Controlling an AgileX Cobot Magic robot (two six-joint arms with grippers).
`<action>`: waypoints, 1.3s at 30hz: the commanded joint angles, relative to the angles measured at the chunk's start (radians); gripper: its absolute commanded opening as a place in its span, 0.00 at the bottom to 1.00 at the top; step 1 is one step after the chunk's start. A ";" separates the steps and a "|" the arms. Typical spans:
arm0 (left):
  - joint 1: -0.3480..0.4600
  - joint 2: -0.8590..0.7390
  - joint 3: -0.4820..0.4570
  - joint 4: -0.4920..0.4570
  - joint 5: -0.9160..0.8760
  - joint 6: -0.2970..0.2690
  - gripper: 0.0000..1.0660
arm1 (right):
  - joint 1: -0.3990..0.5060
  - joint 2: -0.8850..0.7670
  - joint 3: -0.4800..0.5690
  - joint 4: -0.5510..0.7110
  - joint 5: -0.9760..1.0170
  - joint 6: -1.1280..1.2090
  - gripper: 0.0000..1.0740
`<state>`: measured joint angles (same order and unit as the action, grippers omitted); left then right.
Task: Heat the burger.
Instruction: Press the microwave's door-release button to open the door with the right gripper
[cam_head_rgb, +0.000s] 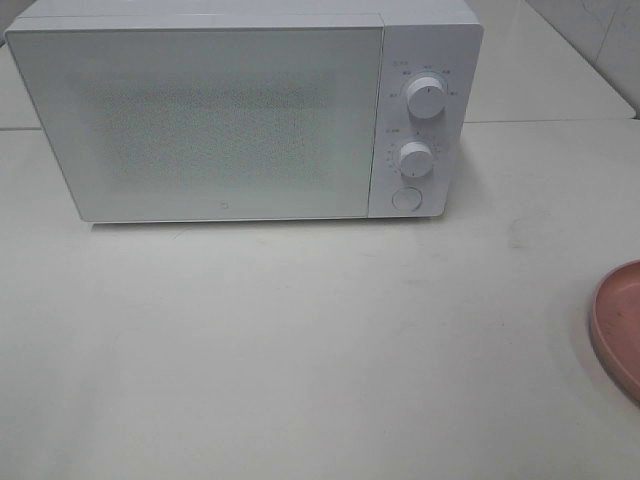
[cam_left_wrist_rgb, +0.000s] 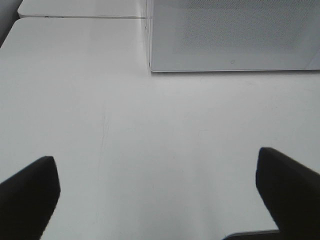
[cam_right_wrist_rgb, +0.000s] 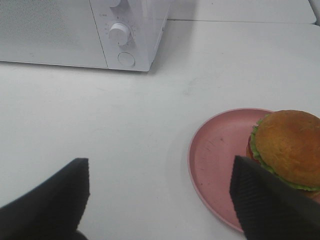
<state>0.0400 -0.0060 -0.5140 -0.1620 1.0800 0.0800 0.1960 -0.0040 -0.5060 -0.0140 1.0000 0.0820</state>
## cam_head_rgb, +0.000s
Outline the white microwave oven body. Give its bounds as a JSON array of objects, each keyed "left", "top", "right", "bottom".
[{"left": 5, "top": 1, "right": 484, "bottom": 220}]

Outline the round white door button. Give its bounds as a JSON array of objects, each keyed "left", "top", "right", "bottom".
[{"left": 392, "top": 187, "right": 422, "bottom": 211}]

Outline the pink round plate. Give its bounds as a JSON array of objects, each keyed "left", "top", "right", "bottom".
[{"left": 589, "top": 260, "right": 639, "bottom": 405}]

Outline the lower white round knob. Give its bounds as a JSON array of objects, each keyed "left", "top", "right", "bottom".
[{"left": 399, "top": 141, "right": 434, "bottom": 178}]

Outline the white microwave door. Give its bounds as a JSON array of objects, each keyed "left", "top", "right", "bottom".
[{"left": 8, "top": 28, "right": 382, "bottom": 223}]

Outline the white round knob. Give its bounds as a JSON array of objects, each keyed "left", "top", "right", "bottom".
[
  {"left": 399, "top": 141, "right": 434, "bottom": 178},
  {"left": 405, "top": 72, "right": 447, "bottom": 120}
]

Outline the upper white round knob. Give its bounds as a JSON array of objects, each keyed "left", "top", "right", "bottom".
[{"left": 405, "top": 72, "right": 447, "bottom": 120}]

